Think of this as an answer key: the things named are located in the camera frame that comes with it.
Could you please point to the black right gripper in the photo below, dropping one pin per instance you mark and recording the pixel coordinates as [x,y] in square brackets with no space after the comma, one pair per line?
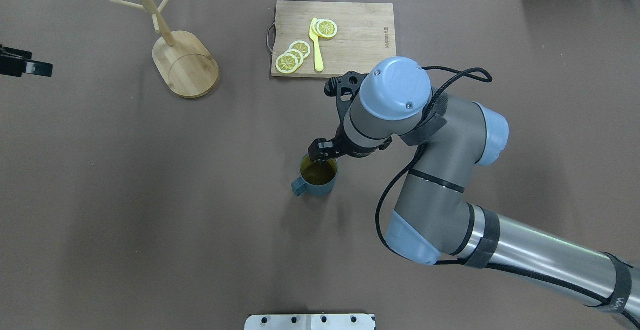
[348,148]

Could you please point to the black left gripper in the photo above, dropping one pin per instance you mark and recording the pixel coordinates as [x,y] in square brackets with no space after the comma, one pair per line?
[11,63]

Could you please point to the blue cup yellow inside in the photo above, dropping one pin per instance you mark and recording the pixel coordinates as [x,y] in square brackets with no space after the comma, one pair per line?
[315,178]

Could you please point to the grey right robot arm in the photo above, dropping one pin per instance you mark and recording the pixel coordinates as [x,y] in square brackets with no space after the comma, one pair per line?
[422,217]

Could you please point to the wooden cup storage rack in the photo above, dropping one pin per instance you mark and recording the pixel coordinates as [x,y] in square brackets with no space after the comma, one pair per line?
[183,61]

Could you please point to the yellow plastic knife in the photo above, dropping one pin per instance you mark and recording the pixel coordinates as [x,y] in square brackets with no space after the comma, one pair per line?
[317,53]

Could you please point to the lemon slice front left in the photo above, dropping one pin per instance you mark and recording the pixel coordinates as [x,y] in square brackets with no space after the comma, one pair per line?
[287,63]

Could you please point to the lemon slice middle left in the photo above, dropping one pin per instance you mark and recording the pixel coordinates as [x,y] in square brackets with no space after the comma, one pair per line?
[299,56]

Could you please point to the lemon slice top right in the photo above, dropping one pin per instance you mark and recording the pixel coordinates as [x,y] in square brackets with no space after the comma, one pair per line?
[325,28]

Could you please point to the bamboo cutting board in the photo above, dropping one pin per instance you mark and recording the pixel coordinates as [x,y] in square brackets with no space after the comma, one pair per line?
[366,35]

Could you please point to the lemon slice under knife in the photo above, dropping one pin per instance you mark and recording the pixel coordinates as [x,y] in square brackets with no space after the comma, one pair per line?
[314,32]

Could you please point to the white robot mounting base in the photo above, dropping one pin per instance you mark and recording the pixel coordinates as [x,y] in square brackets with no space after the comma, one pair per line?
[318,321]

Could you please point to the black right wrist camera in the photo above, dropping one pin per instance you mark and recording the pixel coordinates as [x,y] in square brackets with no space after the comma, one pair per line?
[344,89]

